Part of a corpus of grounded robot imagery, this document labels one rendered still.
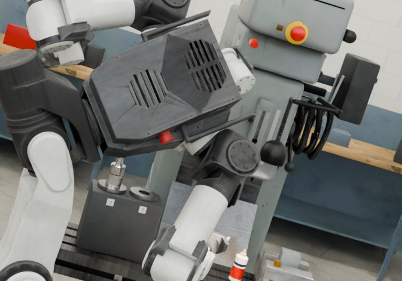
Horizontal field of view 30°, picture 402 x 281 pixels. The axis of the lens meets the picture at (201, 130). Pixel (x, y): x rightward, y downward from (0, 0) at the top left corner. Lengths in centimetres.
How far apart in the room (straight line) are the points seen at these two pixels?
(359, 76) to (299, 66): 41
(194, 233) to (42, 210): 35
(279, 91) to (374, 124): 460
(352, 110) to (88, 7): 109
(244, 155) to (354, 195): 514
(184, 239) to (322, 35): 69
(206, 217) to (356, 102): 95
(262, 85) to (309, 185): 463
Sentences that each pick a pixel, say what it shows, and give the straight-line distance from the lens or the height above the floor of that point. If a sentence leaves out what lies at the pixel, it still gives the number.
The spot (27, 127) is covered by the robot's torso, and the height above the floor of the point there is 140.
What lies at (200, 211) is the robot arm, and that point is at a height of 132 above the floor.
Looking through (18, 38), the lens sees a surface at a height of 95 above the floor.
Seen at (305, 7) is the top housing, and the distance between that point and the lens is 202.
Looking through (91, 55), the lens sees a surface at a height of 98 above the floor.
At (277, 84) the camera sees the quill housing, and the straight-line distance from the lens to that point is 216.
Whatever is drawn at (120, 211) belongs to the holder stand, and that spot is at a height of 109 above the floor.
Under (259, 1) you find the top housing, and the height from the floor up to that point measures 181.
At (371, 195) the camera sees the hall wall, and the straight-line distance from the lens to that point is 690.
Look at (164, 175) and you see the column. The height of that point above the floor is 112.
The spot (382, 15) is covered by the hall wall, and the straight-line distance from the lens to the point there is 664.
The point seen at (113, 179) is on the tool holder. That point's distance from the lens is 228.
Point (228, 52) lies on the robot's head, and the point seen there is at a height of 167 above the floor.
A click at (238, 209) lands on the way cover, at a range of 271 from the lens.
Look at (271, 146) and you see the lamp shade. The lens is 206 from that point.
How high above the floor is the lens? 183
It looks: 11 degrees down
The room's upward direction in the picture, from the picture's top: 17 degrees clockwise
